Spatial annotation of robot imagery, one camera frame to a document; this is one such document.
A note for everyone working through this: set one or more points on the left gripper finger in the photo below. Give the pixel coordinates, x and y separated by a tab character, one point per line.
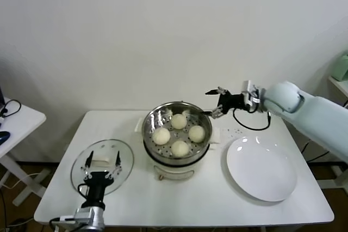
86	169
115	169

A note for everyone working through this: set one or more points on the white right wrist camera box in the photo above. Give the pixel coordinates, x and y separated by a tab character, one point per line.
251	97

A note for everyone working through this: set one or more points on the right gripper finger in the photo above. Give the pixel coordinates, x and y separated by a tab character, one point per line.
217	91
217	112

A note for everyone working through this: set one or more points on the stainless steel steamer pot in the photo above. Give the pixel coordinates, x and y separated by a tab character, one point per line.
152	123

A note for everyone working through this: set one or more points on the pale green box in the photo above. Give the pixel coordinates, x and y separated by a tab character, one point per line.
341	66

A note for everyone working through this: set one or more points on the round glass pot lid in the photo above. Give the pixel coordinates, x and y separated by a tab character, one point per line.
108	145

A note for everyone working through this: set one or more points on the white shelf rack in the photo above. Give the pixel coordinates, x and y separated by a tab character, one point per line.
340	85

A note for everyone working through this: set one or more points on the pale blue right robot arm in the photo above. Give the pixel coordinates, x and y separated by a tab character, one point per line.
299	107

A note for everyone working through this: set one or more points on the white round plate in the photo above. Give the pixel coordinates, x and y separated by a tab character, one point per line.
261	172

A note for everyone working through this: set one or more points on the white electric cooker base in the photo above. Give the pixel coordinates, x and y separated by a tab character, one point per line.
176	170

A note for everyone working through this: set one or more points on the white side table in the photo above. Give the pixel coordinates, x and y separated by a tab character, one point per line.
24	118

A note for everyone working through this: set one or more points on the dark laptop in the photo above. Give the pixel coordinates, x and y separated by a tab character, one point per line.
1	96

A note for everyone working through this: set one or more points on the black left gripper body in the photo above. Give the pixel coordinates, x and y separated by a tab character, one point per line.
98	183

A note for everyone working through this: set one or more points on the blue computer mouse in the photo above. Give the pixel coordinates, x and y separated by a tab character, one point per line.
4	136

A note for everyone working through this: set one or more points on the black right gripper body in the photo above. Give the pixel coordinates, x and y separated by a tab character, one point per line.
233	101

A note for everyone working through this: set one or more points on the white steamed baozi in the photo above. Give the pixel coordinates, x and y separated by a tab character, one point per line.
161	136
196	133
179	121
180	148

